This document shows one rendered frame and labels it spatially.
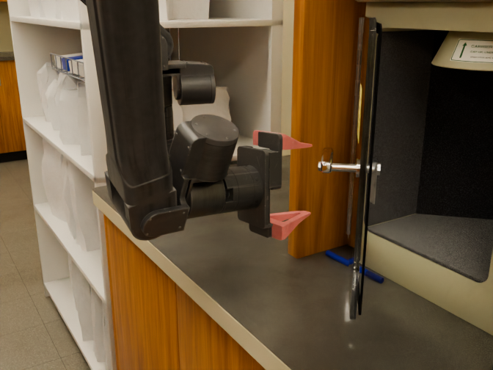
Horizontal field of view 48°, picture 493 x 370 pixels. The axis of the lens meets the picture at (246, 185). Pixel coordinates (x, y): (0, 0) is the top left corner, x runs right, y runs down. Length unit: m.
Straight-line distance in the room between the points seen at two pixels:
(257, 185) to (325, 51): 0.38
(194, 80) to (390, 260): 0.46
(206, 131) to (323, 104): 0.43
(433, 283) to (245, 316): 0.31
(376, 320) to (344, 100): 0.40
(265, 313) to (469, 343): 0.30
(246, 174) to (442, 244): 0.43
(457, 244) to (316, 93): 0.36
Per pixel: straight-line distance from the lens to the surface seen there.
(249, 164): 0.72
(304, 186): 1.03
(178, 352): 1.25
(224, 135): 0.62
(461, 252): 0.98
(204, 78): 0.93
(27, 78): 2.70
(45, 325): 2.78
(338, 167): 0.74
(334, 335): 0.85
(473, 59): 0.87
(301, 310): 0.91
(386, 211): 1.07
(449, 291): 0.94
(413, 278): 0.98
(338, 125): 1.05
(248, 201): 0.69
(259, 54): 2.02
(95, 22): 0.49
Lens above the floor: 1.40
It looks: 18 degrees down
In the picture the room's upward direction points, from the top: straight up
